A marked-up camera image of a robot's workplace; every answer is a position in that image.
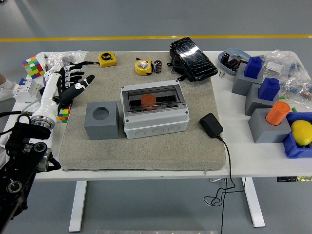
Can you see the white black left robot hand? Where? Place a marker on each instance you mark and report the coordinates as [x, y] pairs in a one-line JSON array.
[[48, 97]]

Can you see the small colourful puzzle cube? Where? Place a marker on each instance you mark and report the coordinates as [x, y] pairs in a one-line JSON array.
[[64, 115]]

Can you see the blue plastic block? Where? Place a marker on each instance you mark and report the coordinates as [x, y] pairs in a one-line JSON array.
[[269, 89], [253, 67]]

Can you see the yellow lemon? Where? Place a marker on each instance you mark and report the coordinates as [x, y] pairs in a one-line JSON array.
[[302, 132]]

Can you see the black power adapter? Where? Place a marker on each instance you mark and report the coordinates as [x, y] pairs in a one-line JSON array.
[[211, 124]]

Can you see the grey holder block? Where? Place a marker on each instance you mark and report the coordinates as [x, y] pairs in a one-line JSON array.
[[252, 102], [240, 83], [263, 131]]

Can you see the light blue tray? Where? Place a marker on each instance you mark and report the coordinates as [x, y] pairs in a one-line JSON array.
[[237, 51]]

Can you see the brown electronic parts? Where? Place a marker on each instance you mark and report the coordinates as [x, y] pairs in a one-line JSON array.
[[232, 64]]

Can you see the clear bag of parts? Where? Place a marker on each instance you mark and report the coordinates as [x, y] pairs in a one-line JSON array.
[[297, 87], [280, 63]]

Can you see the black cylinder capacitor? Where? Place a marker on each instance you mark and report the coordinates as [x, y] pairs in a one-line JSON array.
[[158, 67]]

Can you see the yellow square tape measure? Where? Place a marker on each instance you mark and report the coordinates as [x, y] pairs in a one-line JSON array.
[[107, 58]]

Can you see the grey-brown mat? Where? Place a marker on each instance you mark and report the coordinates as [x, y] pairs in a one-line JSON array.
[[146, 153]]

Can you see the grey electrical box clear lid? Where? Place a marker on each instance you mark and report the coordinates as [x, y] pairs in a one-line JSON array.
[[156, 126]]

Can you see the silver screwdriver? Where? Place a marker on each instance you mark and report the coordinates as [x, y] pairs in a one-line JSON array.
[[45, 61]]

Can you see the clear plastic bag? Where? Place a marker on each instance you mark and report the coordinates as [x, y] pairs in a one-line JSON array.
[[61, 57]]

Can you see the grey block with round hole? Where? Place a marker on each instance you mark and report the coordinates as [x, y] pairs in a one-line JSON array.
[[102, 129]]

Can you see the orange cylinder battery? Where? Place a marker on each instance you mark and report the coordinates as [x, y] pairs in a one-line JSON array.
[[148, 100], [278, 113]]

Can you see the blue storage bin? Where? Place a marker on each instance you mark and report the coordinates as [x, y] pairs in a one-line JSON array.
[[292, 148]]

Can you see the white shoe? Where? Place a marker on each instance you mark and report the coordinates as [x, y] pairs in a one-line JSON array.
[[6, 93]]

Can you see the white circuit breaker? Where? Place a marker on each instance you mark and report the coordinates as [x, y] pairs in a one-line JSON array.
[[24, 90]]

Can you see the black glossy case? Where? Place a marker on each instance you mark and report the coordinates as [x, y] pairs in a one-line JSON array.
[[195, 61]]

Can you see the black table control panel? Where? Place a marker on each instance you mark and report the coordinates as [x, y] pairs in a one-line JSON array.
[[292, 179]]

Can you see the white table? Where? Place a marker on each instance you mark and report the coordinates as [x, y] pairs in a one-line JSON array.
[[256, 158]]

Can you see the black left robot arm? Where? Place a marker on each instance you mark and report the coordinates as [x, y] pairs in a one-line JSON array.
[[19, 156]]

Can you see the large colourful puzzle cube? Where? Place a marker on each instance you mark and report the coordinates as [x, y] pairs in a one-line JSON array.
[[34, 67]]

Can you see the yellow chrome tape measure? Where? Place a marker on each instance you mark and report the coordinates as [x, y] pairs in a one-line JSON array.
[[143, 67]]

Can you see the white purple card box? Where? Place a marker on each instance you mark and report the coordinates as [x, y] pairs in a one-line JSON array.
[[47, 75]]

